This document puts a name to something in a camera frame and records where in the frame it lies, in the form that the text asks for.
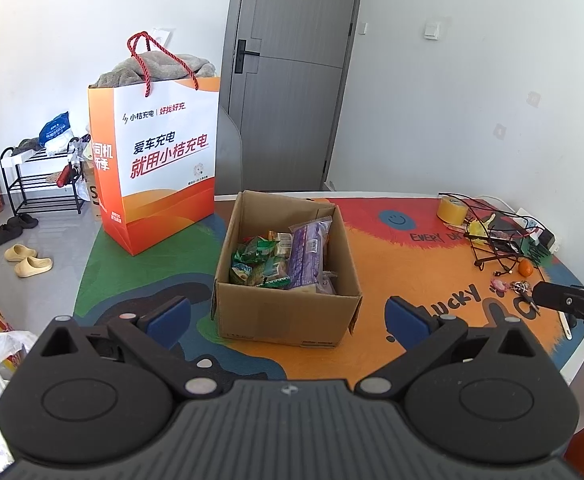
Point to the black charger plug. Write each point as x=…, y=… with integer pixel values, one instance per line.
x=545, y=240

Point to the orange white paper bag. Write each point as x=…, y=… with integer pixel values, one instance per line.
x=167, y=150

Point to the dark green snack packet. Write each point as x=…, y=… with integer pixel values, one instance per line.
x=252, y=254

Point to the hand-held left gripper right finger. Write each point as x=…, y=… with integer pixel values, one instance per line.
x=406, y=321

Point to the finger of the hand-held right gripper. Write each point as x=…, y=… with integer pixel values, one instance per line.
x=556, y=296

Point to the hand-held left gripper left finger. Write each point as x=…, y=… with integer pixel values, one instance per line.
x=169, y=316

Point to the black folding stand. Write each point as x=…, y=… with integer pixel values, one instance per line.
x=491, y=257

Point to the long purple snack packet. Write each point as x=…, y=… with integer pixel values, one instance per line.
x=308, y=250

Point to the bunch of keys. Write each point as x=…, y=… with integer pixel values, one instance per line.
x=524, y=297

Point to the bright green snack packet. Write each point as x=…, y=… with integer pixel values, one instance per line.
x=273, y=274

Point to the white power strip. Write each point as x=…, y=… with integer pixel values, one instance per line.
x=524, y=215

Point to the orange rice cracker packet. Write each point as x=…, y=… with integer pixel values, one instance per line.
x=282, y=240

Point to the grey fleece cloth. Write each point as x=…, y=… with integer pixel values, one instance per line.
x=137, y=70

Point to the black shoe rack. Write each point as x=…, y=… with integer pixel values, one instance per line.
x=22, y=195

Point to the white socket panel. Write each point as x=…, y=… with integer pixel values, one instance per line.
x=161, y=36

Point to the black slipper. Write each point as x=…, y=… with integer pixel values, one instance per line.
x=4, y=234
x=24, y=220

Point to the dark grey cloth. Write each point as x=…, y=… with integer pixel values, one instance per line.
x=24, y=146

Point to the blue white plastic bag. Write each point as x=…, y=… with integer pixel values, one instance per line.
x=54, y=129

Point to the clear wall hook plate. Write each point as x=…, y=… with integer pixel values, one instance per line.
x=534, y=98
x=499, y=130

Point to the orange tangerine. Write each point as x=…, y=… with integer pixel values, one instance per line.
x=525, y=269

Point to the grey door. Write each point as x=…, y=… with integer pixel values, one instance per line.
x=292, y=85

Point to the white light switch panel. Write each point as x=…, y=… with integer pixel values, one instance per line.
x=432, y=30

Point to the yellow plastic bag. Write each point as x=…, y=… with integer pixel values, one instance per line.
x=476, y=230

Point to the yellow tape roll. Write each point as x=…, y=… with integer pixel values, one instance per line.
x=451, y=211

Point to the yellow slipper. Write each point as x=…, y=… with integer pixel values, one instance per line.
x=33, y=266
x=19, y=252

